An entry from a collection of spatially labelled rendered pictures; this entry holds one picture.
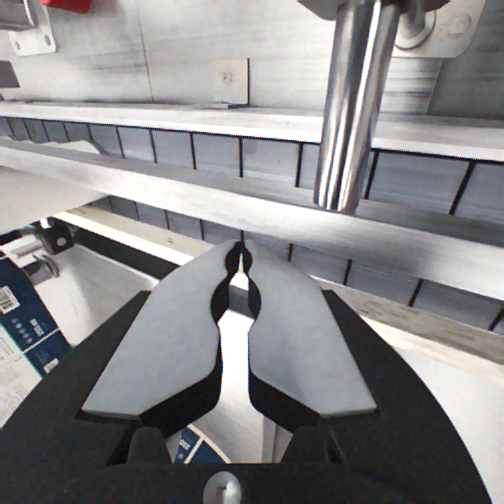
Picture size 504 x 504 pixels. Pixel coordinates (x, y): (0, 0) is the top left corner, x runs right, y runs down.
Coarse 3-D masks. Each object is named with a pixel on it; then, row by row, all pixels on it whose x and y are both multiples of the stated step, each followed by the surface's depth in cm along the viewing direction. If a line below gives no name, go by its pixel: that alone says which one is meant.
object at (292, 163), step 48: (144, 144) 20; (192, 144) 18; (240, 144) 16; (288, 144) 14; (384, 192) 13; (432, 192) 12; (480, 192) 11; (240, 240) 19; (384, 288) 15; (432, 288) 14
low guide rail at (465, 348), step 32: (96, 224) 22; (128, 224) 22; (160, 256) 19; (192, 256) 18; (384, 320) 13; (416, 320) 13; (448, 320) 13; (416, 352) 12; (448, 352) 11; (480, 352) 11
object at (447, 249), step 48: (0, 144) 14; (144, 192) 9; (192, 192) 8; (240, 192) 7; (288, 192) 7; (288, 240) 7; (336, 240) 7; (384, 240) 6; (432, 240) 5; (480, 240) 5; (480, 288) 5
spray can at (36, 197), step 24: (72, 144) 21; (96, 144) 22; (0, 168) 17; (0, 192) 16; (24, 192) 18; (48, 192) 19; (72, 192) 20; (96, 192) 22; (0, 216) 17; (24, 216) 18; (48, 216) 20
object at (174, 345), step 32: (224, 256) 10; (160, 288) 9; (192, 288) 9; (224, 288) 9; (160, 320) 7; (192, 320) 7; (128, 352) 7; (160, 352) 7; (192, 352) 7; (96, 384) 6; (128, 384) 6; (160, 384) 6; (192, 384) 6; (128, 416) 5; (160, 416) 6; (192, 416) 6
